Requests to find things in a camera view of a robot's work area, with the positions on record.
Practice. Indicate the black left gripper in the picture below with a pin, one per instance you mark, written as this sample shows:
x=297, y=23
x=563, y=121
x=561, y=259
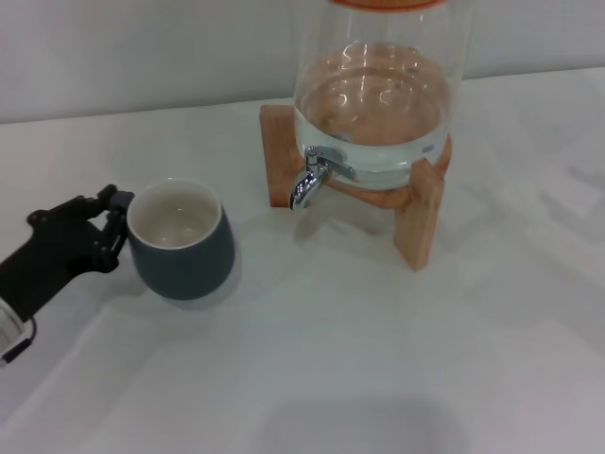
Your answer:
x=52, y=255

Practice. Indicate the dark grey ceramic cup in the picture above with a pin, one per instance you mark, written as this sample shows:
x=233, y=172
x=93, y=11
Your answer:
x=189, y=269

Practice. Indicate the chrome dispenser faucet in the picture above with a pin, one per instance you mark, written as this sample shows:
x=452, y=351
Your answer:
x=302, y=189

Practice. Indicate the glass water dispenser jar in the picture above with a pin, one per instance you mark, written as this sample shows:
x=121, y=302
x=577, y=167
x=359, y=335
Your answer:
x=378, y=71

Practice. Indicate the wooden dispenser stand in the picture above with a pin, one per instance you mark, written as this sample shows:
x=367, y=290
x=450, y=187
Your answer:
x=420, y=222

